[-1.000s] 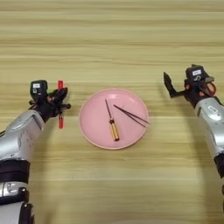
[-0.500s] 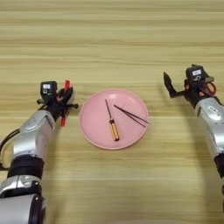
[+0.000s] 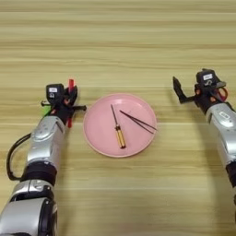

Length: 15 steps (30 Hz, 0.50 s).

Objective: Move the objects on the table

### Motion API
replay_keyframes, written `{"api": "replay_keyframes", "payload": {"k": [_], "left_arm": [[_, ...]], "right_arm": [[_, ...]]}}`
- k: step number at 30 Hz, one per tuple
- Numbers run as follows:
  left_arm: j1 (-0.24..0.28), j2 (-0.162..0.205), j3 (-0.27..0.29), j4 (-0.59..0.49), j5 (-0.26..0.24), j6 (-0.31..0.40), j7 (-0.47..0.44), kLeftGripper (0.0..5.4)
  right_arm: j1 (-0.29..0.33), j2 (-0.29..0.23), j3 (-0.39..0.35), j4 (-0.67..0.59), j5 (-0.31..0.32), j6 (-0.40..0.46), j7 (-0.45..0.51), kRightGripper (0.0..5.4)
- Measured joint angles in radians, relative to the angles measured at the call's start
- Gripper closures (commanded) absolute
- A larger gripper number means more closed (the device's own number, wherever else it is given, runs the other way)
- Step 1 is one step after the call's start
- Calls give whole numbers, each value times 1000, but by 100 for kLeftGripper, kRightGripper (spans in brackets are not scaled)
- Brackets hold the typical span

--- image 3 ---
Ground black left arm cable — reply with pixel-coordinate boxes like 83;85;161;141
6;133;32;183

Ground black tweezers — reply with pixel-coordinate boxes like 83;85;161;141
119;110;158;136

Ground left gripper labelled black box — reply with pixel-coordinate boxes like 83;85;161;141
45;83;65;104

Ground right gripper labelled black box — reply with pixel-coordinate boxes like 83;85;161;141
195;68;221;89

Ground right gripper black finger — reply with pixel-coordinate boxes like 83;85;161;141
215;80;228;102
171;76;198;105

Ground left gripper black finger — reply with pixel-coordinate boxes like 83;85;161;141
70;85;79;106
62;91;70;107

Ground pink round plate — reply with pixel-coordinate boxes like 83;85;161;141
82;93;159;159

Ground yellow handled screwdriver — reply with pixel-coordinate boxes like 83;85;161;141
110;104;127;150

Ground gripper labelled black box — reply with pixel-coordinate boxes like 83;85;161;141
45;83;65;104
195;68;221;89

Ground red and black marker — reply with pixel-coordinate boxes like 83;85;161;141
66;78;76;129

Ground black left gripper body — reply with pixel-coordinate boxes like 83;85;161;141
41;100;88;125

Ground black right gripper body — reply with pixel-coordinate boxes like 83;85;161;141
194;84;230;114

